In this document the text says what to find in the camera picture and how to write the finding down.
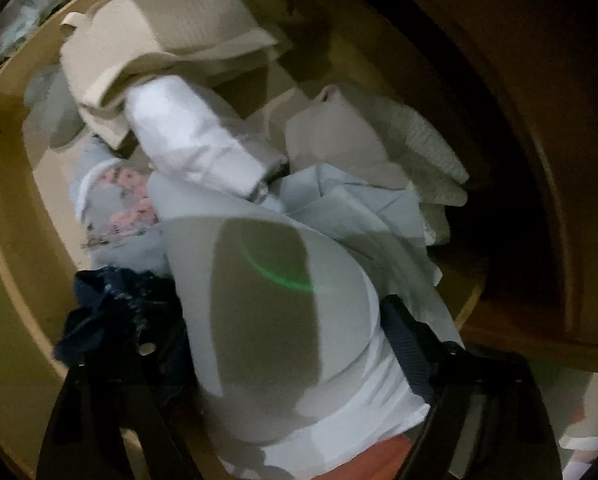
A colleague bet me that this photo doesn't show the beige ribbed bra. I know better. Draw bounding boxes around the beige ribbed bra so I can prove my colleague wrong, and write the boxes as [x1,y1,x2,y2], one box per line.
[60,0,289,148]

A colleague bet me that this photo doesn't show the light blue underwear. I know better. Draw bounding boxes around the light blue underwear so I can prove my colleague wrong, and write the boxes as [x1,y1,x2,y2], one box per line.
[271,164,461,342]

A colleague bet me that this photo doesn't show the floral pink grey underwear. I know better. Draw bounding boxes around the floral pink grey underwear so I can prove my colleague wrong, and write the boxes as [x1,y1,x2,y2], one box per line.
[69,143,170,276]

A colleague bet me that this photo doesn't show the light wooden drawer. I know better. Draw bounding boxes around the light wooden drawer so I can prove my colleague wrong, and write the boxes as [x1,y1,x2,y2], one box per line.
[0,0,480,479]

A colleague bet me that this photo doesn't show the dark navy lace garment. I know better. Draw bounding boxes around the dark navy lace garment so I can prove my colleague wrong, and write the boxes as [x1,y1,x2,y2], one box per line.
[54,266,186,366]

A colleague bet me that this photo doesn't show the grey padded bra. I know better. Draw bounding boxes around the grey padded bra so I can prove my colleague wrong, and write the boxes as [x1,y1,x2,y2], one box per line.
[147,172,429,479]

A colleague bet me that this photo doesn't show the rolled white sock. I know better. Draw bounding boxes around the rolled white sock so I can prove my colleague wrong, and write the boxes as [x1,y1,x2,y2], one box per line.
[124,75,287,202]

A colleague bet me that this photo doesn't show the pink beige bra cup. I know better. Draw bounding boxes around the pink beige bra cup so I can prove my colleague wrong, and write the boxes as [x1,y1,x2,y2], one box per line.
[284,84,411,190]

